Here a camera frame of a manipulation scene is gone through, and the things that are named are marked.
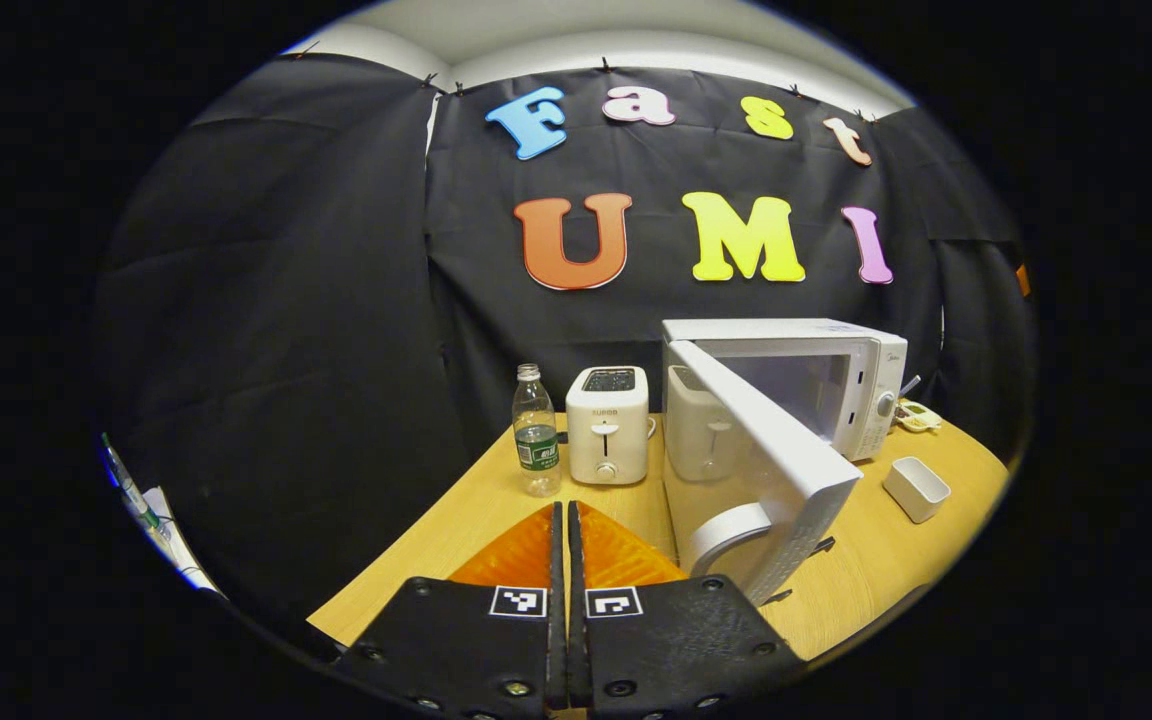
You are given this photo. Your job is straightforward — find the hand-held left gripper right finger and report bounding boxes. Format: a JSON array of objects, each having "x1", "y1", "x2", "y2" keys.
[{"x1": 568, "y1": 502, "x2": 805, "y2": 720}]

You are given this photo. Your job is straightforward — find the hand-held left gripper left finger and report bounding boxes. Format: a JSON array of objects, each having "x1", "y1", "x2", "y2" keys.
[{"x1": 331, "y1": 502, "x2": 568, "y2": 720}]

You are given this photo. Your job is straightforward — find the white microwave oven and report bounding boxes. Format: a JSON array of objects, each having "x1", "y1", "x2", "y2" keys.
[{"x1": 663, "y1": 318, "x2": 909, "y2": 607}]

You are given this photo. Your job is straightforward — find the white divided plate with beans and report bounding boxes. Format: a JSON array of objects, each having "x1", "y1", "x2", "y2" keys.
[{"x1": 894, "y1": 398, "x2": 943, "y2": 433}]

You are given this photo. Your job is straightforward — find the clear plastic water bottle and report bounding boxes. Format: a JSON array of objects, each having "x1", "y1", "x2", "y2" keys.
[{"x1": 512, "y1": 364, "x2": 562, "y2": 498}]

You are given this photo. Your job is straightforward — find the white toaster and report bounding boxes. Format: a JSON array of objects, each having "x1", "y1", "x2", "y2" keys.
[{"x1": 566, "y1": 365, "x2": 657, "y2": 486}]

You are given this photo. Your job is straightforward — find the white rectangular tray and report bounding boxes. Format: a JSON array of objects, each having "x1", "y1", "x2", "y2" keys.
[{"x1": 883, "y1": 456, "x2": 952, "y2": 524}]

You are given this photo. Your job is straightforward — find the white paper sheets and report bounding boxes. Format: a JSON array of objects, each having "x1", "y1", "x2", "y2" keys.
[{"x1": 101, "y1": 432, "x2": 223, "y2": 594}]

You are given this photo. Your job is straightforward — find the black backdrop cloth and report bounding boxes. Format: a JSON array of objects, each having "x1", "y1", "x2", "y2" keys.
[{"x1": 96, "y1": 55, "x2": 1037, "y2": 641}]

